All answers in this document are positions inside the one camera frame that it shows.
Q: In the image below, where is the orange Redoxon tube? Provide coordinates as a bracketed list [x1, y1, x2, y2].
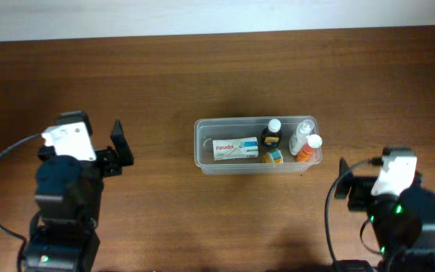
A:
[296, 134, 322, 162]

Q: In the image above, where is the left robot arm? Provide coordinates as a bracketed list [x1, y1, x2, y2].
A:
[23, 120, 134, 272]

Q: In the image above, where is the clear plastic container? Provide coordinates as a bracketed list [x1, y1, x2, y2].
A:
[194, 116, 322, 175]

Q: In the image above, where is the white nasal spray bottle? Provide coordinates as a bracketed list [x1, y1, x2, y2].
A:
[288, 119, 315, 156]

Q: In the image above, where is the white Panadol box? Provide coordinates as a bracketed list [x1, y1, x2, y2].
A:
[212, 137, 259, 161]

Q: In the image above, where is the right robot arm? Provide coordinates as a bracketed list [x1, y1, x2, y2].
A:
[324, 153, 435, 271]

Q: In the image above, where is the small gold lid jar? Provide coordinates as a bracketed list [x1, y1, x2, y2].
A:
[261, 149, 284, 164]

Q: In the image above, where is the dark bottle white cap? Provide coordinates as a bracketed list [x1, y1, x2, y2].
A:
[261, 119, 282, 147]

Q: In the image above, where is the right black cable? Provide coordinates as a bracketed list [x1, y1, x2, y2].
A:
[323, 157, 384, 272]

